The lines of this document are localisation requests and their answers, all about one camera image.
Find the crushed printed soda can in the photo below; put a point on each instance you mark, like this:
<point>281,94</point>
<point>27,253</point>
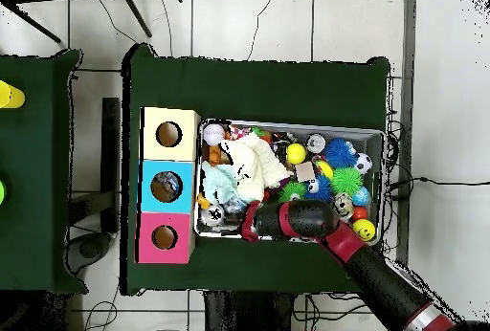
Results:
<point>342,204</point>

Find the black-and-white soccer ball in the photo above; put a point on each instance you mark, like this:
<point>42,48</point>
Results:
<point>363,163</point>

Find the cream waffle cloth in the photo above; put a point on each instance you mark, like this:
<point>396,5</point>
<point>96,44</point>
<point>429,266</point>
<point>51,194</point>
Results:
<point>256,166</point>

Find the mint waffle cloth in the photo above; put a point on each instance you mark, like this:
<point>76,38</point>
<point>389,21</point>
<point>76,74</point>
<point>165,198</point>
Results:
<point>222,185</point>

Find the grey round floor base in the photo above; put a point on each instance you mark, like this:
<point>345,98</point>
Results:
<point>92,248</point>

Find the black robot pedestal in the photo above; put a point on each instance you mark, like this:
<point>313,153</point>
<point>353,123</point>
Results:
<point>249,315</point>

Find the black floor stand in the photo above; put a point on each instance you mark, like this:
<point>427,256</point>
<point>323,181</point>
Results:
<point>111,155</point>

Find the wooden three-hole box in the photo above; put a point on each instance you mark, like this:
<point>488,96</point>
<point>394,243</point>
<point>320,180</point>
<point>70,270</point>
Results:
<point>153,147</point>

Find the yellow tennis ball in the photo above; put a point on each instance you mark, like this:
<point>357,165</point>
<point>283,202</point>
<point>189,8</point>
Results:
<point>296,154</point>

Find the white baseball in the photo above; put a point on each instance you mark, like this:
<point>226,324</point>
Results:
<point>213,134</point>

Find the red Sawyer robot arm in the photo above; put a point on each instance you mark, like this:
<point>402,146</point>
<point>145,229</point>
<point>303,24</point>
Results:
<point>383,281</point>

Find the shallow clear mesh bin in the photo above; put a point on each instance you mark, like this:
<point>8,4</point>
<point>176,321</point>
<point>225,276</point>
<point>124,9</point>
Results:
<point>373,143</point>

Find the dark green tablecloth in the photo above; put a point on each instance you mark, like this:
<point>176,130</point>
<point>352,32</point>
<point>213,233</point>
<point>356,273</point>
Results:
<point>30,136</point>
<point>249,90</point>

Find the bright green ball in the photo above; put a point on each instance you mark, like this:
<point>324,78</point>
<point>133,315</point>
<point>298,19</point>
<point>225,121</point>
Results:
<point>2,192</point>

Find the black folding stand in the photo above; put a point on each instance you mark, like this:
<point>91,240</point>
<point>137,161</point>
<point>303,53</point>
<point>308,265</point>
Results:
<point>136,13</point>

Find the silver-top soda can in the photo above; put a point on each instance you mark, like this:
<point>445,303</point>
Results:
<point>316,142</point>

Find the grey floor strip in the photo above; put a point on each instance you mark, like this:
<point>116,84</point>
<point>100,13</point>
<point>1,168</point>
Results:
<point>407,40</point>

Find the blue spiky googly-eyed ball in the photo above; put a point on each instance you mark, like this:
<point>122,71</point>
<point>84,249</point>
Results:
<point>321,189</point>
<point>340,153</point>

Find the yellow plastic cup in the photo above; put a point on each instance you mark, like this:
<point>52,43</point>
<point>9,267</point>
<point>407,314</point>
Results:
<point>11,95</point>

